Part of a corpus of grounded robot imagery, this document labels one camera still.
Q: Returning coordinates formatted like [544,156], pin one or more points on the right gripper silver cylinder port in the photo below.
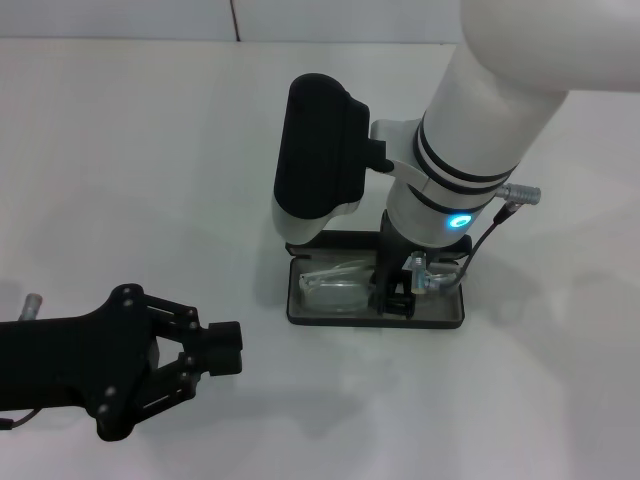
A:
[419,275]

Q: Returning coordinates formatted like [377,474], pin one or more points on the left gripper silver cylinder port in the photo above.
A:
[31,305]

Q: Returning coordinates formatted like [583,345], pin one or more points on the gripper silver cylinder port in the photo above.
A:
[419,275]
[31,305]

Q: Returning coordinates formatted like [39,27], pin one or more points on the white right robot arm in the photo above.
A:
[490,100]

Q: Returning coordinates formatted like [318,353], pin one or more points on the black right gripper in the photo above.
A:
[390,260]

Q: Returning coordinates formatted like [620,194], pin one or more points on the black glasses case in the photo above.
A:
[445,307]

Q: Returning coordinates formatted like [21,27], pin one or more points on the clear white glasses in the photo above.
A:
[335,295]

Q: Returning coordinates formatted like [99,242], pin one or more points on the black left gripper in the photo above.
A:
[75,355]

